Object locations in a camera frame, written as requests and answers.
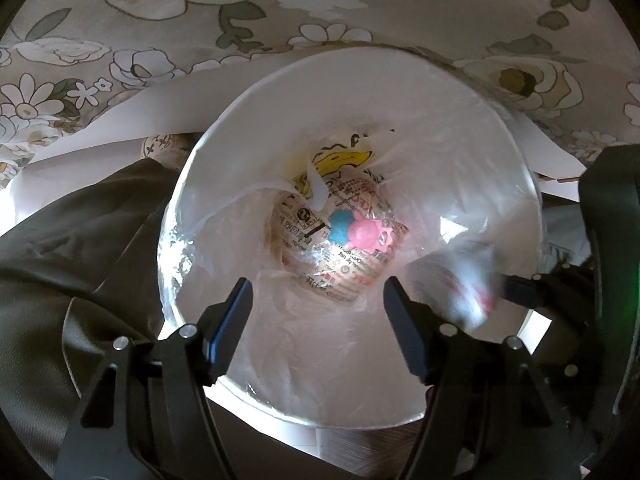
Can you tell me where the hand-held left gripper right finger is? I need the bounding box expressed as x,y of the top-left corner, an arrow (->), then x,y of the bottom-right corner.
382,276 -> 583,480

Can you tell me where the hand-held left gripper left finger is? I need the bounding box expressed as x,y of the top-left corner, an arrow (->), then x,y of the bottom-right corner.
55,277 -> 254,480

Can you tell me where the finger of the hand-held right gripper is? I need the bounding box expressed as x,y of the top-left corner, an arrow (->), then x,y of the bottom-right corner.
502,265 -> 596,331

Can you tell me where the white wrapper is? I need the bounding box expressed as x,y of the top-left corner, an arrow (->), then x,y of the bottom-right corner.
440,245 -> 501,326

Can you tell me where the printed paper wrapper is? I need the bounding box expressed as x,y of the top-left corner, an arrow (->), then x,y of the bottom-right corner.
272,147 -> 411,303

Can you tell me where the pink toy piece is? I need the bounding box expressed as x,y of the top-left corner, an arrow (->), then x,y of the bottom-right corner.
345,212 -> 398,253

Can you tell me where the blue toy piece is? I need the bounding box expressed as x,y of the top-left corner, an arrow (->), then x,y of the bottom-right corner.
327,210 -> 354,246

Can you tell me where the clear plastic bin liner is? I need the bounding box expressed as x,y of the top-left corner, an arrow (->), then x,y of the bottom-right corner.
159,50 -> 543,423

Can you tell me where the white round trash bin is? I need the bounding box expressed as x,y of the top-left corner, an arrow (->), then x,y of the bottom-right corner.
157,45 -> 543,428

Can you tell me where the floral tablecloth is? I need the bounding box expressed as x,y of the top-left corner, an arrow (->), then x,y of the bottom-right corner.
0,0 -> 640,191

